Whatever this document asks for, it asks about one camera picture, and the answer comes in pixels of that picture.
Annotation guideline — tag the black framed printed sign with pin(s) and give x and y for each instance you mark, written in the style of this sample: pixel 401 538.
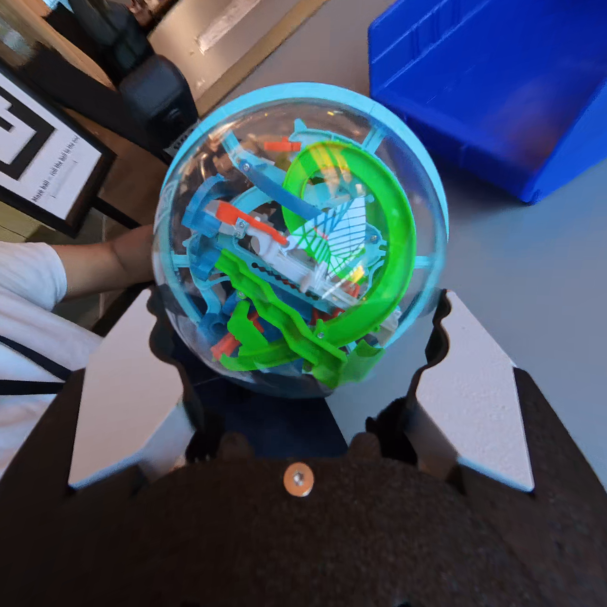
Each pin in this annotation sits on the black framed printed sign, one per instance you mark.
pixel 52 156

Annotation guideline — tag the person's left forearm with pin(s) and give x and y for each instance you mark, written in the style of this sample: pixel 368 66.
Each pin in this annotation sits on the person's left forearm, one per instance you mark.
pixel 85 270

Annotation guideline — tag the person in white shirt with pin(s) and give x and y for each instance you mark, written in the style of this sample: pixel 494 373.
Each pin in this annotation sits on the person in white shirt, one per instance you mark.
pixel 28 284

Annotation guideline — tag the blue plastic bin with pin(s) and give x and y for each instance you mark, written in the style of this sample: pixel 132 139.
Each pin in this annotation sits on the blue plastic bin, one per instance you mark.
pixel 498 95

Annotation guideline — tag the clear maze ball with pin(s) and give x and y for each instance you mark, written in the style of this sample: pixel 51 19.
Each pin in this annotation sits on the clear maze ball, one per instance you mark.
pixel 303 227

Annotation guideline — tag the person's dark blue pants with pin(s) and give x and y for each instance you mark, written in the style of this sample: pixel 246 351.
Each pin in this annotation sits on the person's dark blue pants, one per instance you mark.
pixel 275 422

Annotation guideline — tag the person's left hand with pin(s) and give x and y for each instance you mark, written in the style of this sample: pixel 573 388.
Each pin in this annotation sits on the person's left hand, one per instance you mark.
pixel 135 256

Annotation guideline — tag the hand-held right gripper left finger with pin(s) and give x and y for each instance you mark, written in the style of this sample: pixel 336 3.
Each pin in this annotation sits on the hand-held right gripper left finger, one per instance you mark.
pixel 123 389

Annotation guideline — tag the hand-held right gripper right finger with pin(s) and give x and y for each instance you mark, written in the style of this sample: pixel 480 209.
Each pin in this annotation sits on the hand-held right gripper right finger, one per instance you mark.
pixel 474 389

